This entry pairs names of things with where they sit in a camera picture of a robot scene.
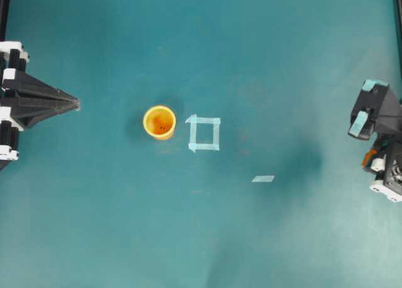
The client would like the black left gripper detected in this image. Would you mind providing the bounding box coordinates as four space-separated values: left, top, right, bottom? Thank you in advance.
1 41 80 169

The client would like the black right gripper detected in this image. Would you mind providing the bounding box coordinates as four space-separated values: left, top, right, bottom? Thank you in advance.
348 79 401 202

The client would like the orange cube block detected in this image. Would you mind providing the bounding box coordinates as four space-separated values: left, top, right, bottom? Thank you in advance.
362 149 378 169

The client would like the light blue tape strip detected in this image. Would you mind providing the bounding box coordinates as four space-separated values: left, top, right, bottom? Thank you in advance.
252 175 275 183

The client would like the orange plastic cup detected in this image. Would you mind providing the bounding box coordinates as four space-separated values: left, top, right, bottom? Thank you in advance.
143 105 177 140

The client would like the light blue tape square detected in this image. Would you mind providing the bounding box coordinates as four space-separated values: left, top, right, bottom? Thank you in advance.
185 114 221 153

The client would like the black left frame post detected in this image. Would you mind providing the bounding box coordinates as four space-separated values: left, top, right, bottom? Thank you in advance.
0 0 10 42

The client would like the black frame post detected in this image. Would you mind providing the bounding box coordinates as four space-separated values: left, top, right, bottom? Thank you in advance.
390 0 402 106
0 0 10 42

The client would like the black right frame post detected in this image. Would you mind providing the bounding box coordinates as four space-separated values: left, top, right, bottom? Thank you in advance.
390 0 402 106

